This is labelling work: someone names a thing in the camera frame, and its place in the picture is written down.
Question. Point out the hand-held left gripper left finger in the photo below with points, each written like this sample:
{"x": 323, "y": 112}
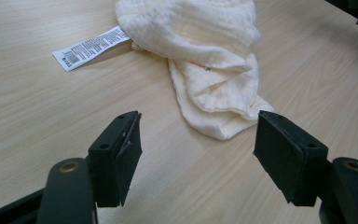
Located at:
{"x": 113, "y": 161}

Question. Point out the white muslin cloth with label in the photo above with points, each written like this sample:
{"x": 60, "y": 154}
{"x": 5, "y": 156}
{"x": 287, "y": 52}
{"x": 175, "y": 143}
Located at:
{"x": 199, "y": 56}

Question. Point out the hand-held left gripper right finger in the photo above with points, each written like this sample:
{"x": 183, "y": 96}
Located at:
{"x": 287, "y": 161}

